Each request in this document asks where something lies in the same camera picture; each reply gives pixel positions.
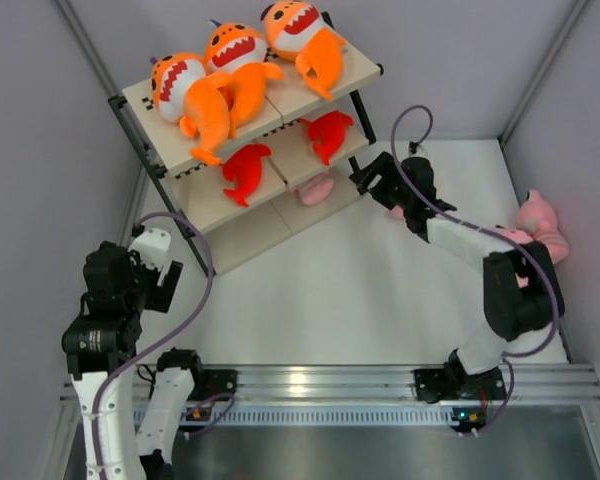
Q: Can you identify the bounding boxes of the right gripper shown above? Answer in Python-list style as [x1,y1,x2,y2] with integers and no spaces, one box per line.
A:
[352,152,414,210]

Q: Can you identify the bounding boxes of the pink striped plush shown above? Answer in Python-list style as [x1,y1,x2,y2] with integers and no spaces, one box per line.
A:
[495,225,533,288]
[387,207,404,221]
[288,172,334,206]
[516,189,570,264]

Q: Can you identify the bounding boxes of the small red shark plush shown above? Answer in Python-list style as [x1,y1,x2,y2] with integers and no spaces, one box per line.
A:
[299,110,354,166]

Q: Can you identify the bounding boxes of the large red shark plush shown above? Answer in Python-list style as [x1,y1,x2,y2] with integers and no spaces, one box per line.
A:
[222,143,271,208]

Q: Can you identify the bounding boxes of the orange shark plush facing up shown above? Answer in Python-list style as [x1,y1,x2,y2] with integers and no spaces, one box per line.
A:
[260,1,348,101]

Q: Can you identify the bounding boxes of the orange shark plush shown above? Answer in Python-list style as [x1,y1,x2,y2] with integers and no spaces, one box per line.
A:
[204,19,284,138]

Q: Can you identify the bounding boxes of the orange shark plush face down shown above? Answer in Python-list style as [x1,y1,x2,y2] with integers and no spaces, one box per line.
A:
[151,52,233,166]

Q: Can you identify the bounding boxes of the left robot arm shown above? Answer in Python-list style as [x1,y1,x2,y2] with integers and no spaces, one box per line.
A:
[61,233,206,479]

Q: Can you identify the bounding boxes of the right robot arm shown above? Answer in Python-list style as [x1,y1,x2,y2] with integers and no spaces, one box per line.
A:
[350,152,565,404]

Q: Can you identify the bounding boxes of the beige three-tier shelf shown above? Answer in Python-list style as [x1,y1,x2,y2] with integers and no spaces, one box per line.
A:
[108,14,385,279]

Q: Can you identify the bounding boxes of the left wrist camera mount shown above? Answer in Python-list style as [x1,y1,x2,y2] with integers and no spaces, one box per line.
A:
[129,227,172,272]

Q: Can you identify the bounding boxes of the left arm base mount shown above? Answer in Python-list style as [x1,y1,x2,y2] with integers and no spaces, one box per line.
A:
[188,368,238,402]

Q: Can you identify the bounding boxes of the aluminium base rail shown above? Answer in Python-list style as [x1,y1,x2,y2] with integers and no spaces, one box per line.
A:
[59,363,600,426]

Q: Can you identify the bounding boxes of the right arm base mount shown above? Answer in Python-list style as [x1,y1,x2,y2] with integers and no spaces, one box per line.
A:
[413,368,507,404]

